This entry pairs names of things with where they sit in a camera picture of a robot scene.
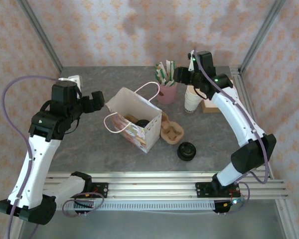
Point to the black plastic cup lid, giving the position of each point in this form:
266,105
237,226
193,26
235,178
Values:
187,151
142,122

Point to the cartoon print paper bag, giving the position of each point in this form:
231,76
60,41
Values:
139,134

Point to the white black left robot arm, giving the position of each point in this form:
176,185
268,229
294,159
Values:
37,161

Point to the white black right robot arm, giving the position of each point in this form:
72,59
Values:
236,117

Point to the green white sugar stick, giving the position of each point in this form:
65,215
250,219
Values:
173,69
159,72

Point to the pink stick holder cup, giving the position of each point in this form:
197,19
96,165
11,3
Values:
165,95

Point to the white printed paper cup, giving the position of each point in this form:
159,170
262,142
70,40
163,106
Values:
192,109

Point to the brown cardboard napkin box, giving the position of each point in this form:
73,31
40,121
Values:
209,109

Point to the aluminium side rail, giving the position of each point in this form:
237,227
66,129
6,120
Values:
249,99

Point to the aluminium frame post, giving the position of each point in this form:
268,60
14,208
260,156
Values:
42,37
261,35

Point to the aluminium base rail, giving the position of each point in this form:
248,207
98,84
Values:
152,185

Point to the black connector bracket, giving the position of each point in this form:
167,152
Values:
83,205
223,206

